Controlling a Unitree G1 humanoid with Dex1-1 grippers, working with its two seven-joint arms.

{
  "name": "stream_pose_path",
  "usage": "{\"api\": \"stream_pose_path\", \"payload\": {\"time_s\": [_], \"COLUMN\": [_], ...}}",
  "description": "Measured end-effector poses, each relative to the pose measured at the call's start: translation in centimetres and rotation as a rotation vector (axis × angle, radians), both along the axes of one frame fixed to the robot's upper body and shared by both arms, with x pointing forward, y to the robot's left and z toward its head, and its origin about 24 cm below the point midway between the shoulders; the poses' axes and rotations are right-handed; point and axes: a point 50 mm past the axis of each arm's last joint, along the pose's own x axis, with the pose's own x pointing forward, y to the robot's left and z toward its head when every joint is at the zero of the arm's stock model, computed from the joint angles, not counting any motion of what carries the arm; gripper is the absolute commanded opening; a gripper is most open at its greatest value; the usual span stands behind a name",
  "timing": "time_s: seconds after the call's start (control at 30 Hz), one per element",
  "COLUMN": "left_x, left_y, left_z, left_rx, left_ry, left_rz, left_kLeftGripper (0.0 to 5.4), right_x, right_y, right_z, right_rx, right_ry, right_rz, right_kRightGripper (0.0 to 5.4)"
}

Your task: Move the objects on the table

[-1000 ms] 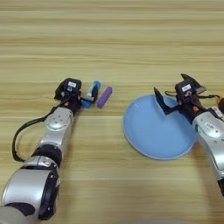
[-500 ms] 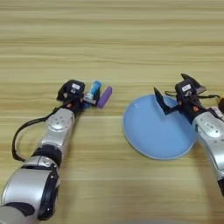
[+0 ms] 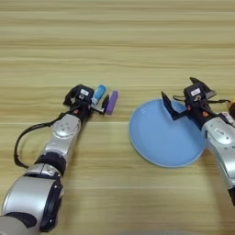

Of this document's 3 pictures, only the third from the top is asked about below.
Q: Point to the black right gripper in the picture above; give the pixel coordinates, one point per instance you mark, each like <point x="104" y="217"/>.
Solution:
<point x="200" y="114"/>

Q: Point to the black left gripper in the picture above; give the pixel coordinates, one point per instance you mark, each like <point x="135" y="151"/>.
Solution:
<point x="81" y="111"/>

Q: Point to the blue tube with white label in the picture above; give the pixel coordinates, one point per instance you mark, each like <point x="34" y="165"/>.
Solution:
<point x="99" y="92"/>

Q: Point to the light blue round plate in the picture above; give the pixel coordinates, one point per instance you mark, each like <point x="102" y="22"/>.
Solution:
<point x="159" y="140"/>

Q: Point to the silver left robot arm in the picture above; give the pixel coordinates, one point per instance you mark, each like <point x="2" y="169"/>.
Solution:
<point x="58" y="140"/>

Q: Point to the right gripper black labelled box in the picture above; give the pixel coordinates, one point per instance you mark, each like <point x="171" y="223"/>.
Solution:
<point x="193" y="92"/>

